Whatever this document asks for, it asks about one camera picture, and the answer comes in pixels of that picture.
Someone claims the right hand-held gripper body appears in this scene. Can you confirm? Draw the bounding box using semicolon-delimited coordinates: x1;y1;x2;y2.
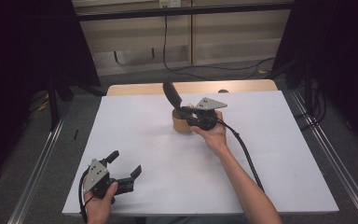
185;96;228;132

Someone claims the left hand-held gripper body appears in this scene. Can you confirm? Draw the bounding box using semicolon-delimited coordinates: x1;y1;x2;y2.
82;158;135;205

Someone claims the tan cup with small figure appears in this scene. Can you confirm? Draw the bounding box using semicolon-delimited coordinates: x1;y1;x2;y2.
171;104;198;135

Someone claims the person's right hand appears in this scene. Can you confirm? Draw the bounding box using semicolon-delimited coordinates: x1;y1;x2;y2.
191;110;231;157

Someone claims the person's left hand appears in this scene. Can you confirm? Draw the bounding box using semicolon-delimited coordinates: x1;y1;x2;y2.
84;181;119;224

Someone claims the white board sheet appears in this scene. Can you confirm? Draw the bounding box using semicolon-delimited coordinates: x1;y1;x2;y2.
61;90;340;217

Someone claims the light wooden table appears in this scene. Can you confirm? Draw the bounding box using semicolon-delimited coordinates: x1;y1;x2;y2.
105;78;279;97

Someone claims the black metal stand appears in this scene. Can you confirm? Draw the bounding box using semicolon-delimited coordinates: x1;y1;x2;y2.
47;73;76;133

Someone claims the black horizontal bar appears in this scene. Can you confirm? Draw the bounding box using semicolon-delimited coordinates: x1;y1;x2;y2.
75;2;295;22

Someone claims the black curtain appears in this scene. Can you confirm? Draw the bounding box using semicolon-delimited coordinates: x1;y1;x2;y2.
0;0;103;188
271;0;358;153

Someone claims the left hand-held gripper cable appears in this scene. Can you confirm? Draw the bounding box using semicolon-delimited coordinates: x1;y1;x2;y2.
77;169;91;224

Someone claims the hand-held gripper cable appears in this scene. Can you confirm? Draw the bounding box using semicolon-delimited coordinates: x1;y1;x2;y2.
77;169;91;224
216;119;266;193

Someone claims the long black floor cable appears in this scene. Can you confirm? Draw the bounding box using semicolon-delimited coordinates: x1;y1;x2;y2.
162;14;277;81

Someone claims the right hand-held gripper cable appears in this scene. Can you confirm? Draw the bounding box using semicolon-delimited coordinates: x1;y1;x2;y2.
216;119;266;193

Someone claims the metal floor rail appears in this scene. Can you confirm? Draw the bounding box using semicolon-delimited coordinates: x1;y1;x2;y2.
7;111;68;224
291;91;358;224

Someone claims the white wall outlet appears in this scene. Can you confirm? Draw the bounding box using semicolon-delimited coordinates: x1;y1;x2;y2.
158;0;182;8

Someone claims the bundle of black cables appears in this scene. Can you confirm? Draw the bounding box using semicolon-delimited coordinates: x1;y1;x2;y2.
294;78;328;130

